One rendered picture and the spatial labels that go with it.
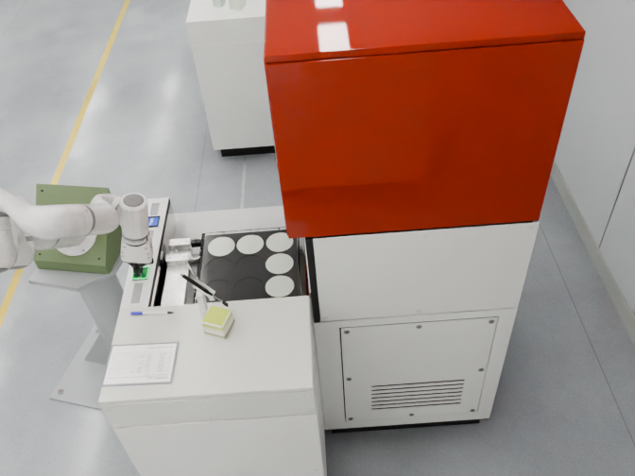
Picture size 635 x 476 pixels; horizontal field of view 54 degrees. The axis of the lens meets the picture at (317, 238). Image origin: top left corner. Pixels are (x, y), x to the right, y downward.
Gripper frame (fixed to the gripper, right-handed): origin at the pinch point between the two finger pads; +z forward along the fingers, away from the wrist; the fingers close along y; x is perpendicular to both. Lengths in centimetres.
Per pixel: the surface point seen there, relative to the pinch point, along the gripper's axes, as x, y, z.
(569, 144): -137, -216, 23
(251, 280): 1.1, -38.8, 0.3
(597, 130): -112, -211, -4
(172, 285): -0.8, -11.3, 8.1
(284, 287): 6, -50, -2
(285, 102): 15, -41, -81
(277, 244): -16, -48, -2
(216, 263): -8.4, -26.2, 3.0
